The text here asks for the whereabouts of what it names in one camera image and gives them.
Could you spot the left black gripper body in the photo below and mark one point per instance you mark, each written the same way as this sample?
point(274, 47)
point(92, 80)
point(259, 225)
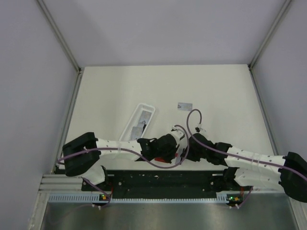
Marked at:
point(168, 155)

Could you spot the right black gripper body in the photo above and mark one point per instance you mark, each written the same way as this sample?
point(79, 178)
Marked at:
point(194, 155)

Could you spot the silver magnetic stripe card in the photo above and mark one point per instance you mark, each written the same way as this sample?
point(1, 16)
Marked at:
point(178, 158)

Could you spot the red leather card holder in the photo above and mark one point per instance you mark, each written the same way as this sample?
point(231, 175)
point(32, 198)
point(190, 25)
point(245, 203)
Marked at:
point(160, 159)

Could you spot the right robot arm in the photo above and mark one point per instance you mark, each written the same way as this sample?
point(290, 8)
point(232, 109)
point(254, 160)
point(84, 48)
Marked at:
point(287, 173)

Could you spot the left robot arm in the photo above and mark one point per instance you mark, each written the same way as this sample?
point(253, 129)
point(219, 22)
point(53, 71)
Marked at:
point(82, 155)

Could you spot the middle card in basket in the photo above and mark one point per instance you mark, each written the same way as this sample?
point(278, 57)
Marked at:
point(142, 124)

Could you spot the silver card on table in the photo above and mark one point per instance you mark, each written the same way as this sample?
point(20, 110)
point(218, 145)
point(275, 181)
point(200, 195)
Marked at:
point(185, 106)

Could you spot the white plastic basket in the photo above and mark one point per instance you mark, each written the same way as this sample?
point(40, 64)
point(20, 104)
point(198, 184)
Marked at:
point(138, 122)

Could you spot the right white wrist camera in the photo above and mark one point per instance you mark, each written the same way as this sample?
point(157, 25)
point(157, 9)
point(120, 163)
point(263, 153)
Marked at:
point(199, 128)

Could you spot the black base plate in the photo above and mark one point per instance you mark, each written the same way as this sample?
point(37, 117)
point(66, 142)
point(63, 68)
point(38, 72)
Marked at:
point(168, 184)

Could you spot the white slotted cable duct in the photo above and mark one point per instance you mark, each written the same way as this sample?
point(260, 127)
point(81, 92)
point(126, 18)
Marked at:
point(99, 198)

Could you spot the aluminium frame rail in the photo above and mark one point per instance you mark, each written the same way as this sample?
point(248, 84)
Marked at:
point(56, 183)

